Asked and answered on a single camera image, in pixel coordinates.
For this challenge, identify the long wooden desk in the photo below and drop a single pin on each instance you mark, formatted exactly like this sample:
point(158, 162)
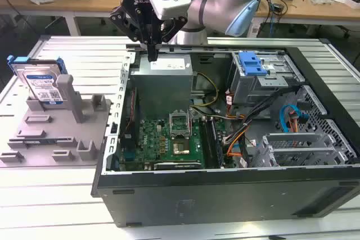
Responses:
point(84, 1)

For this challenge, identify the green motherboard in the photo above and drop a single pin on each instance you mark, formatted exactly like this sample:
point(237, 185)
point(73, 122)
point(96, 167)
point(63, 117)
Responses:
point(153, 138)

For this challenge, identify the blue plastic drive latch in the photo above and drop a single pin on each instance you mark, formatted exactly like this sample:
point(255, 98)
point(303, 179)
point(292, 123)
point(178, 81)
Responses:
point(250, 65)

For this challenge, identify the RAM stick with blue label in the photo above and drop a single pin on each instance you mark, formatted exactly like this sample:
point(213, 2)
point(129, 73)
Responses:
point(39, 141)

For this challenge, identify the hard disk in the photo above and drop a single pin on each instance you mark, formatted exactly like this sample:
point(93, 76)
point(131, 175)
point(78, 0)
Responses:
point(42, 82)

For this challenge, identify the small white box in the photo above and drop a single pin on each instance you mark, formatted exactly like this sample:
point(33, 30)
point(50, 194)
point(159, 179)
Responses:
point(353, 1)

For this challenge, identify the CPU socket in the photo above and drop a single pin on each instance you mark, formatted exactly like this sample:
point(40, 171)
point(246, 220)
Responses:
point(180, 148)

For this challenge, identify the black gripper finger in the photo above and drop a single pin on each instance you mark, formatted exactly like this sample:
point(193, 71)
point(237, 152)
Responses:
point(175, 27)
point(123, 19)

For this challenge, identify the black RAM stick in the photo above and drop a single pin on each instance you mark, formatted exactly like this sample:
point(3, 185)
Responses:
point(218, 145)
point(208, 144)

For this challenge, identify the grey power supply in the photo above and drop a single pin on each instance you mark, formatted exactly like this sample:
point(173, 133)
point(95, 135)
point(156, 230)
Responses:
point(160, 94)

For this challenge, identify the grey optical drive cage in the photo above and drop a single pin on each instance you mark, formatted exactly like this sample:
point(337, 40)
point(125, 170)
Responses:
point(253, 88)

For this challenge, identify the black graphics card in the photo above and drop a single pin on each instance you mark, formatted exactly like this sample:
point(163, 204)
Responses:
point(177, 165)

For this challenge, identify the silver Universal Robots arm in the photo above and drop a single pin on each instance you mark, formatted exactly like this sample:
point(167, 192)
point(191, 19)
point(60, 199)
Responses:
point(213, 6)

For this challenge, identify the black open PC case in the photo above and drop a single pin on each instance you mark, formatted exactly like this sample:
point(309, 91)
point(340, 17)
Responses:
point(225, 195)

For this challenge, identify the grey parts rack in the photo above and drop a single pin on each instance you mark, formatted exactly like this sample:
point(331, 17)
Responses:
point(50, 138)

